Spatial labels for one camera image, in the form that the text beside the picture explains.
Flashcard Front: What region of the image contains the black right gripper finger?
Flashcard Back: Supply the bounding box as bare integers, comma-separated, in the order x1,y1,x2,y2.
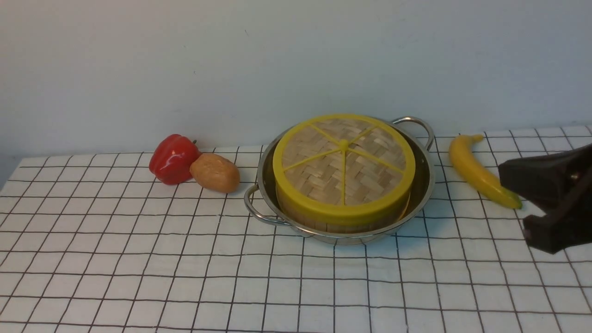
523,185,592,254
498,145,592,209

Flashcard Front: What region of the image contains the yellow woven steamer lid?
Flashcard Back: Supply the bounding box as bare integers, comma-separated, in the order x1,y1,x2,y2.
272,114,416,217

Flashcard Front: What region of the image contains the yellow bamboo steamer basket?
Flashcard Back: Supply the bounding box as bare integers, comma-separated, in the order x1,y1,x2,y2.
276,189,412,234

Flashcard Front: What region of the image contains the stainless steel pot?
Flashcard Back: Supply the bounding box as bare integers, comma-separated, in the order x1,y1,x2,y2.
243,117,435,245

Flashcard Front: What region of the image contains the yellow toy banana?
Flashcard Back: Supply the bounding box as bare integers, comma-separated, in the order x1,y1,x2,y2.
449,135,523,210

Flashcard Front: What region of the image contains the brown toy potato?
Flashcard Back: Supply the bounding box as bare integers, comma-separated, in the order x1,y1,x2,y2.
190,153,241,194

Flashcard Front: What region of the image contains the red toy bell pepper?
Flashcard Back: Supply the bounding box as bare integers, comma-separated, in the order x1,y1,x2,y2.
148,134,202,185

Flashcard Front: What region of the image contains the white checkered tablecloth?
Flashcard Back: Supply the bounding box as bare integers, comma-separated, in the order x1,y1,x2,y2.
0,136,591,333

